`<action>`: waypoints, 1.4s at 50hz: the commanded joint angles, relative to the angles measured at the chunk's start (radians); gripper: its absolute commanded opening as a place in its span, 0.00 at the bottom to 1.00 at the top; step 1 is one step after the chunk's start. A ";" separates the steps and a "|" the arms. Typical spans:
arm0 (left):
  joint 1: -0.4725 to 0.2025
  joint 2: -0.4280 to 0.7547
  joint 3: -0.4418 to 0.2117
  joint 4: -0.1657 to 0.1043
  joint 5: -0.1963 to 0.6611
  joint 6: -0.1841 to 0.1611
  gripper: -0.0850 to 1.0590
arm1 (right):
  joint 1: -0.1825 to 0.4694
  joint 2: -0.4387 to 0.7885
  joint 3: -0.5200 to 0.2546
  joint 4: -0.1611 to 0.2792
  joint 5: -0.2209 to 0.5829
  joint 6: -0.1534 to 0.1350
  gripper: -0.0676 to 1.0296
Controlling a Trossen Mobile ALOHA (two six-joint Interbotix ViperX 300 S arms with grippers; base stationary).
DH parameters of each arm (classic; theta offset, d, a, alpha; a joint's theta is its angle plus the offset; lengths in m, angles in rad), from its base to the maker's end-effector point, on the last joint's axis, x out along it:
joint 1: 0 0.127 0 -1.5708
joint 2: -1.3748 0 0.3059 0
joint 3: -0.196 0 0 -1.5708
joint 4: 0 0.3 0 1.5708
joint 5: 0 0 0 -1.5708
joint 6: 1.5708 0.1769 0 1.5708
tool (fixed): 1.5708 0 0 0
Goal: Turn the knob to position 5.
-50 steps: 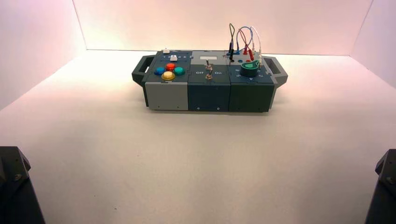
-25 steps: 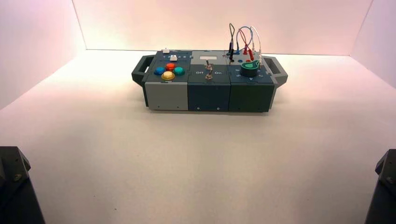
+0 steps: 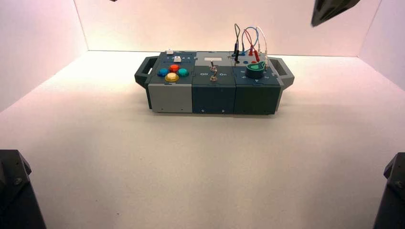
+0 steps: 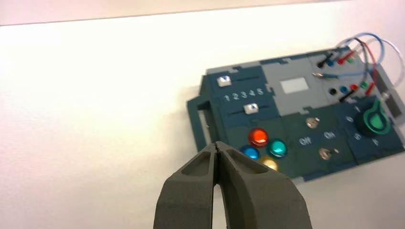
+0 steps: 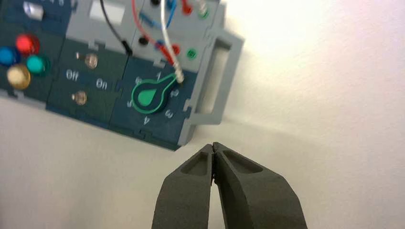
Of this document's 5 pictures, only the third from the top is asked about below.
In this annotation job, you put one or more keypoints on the metal toggle switch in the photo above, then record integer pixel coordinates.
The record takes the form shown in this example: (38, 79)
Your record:
(212, 65)
(214, 77)

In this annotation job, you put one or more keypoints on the small white square cap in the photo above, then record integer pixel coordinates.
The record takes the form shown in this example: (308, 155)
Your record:
(170, 51)

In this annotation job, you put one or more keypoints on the blue round push button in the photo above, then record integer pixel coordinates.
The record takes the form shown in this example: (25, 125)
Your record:
(163, 72)

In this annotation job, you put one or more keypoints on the yellow round push button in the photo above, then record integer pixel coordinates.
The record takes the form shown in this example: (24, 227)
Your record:
(171, 77)

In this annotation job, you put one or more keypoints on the grey modular task box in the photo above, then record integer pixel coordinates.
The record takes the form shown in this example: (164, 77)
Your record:
(213, 96)

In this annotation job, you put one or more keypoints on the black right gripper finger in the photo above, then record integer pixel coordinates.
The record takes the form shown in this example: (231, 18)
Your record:
(318, 14)
(340, 5)

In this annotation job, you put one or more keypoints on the teal round push button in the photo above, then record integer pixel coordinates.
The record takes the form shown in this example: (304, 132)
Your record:
(183, 72)

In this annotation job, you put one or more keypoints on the red round push button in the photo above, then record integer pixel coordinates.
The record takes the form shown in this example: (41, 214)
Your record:
(174, 68)

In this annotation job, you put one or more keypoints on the green pointer knob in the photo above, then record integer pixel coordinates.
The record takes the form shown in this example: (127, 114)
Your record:
(254, 72)

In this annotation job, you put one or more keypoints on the white slider cap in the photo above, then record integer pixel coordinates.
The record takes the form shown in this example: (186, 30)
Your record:
(177, 59)

